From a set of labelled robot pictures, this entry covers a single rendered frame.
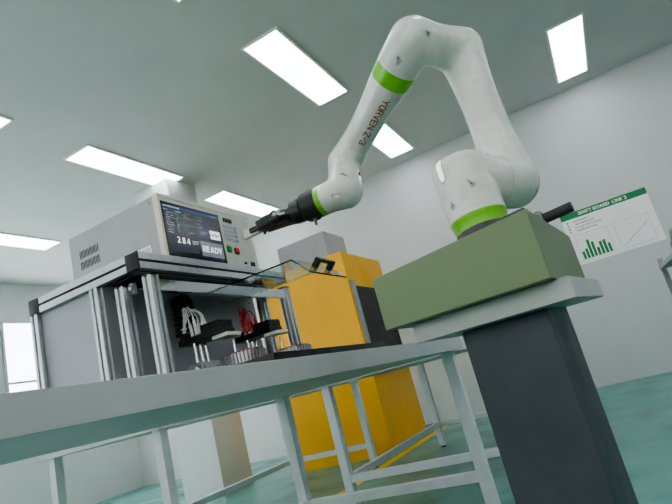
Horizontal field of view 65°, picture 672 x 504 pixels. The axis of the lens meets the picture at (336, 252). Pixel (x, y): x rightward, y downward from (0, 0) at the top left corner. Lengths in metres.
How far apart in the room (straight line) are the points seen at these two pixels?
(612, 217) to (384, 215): 2.70
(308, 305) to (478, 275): 4.42
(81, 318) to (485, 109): 1.19
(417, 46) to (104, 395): 1.05
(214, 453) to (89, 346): 4.05
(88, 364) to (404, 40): 1.16
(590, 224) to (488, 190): 5.39
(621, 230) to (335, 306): 3.26
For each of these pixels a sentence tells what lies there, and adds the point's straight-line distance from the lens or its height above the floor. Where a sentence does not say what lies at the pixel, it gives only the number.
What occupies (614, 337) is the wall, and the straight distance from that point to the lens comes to 6.49.
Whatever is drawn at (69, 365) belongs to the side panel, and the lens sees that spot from 1.62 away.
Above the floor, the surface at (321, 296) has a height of 1.58.
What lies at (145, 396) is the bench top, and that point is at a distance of 0.83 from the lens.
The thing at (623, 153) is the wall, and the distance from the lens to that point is 6.74.
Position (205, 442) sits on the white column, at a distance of 5.57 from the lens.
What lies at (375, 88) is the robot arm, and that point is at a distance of 1.48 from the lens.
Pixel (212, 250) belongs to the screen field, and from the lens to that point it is 1.70.
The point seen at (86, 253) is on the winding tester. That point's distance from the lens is 1.80.
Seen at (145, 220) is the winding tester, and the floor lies 1.26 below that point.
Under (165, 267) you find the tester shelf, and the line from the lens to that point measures 1.47.
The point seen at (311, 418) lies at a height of 0.47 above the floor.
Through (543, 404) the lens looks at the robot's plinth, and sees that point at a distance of 1.11.
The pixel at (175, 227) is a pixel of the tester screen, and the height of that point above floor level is 1.22.
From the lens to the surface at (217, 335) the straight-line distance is 1.47.
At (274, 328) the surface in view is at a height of 0.89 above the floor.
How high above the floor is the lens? 0.66
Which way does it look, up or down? 14 degrees up
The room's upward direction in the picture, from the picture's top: 15 degrees counter-clockwise
